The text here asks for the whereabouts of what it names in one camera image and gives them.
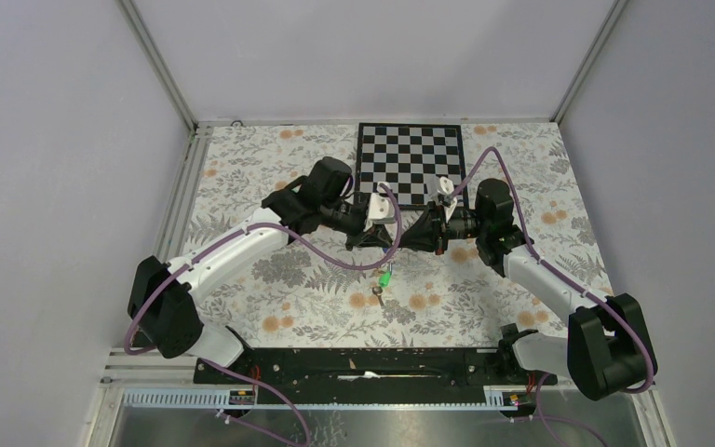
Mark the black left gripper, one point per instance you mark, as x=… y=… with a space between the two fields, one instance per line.
x=377 y=236

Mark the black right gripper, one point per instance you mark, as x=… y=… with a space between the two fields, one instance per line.
x=430 y=232

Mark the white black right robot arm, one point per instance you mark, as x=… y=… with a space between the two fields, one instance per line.
x=607 y=348

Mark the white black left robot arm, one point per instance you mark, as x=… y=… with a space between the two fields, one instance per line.
x=165 y=297

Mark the green tag key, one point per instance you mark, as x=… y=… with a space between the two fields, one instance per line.
x=382 y=283

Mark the black white chessboard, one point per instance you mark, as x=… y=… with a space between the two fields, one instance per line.
x=405 y=156

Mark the floral table mat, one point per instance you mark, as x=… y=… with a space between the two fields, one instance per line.
x=292 y=297

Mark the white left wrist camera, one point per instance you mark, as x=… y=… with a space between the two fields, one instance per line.
x=380 y=211

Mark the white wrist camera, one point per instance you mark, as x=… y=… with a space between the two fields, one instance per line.
x=440 y=191
x=380 y=211

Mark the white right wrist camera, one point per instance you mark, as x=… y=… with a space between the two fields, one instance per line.
x=440 y=191

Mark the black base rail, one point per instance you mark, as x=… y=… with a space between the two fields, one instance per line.
x=456 y=376

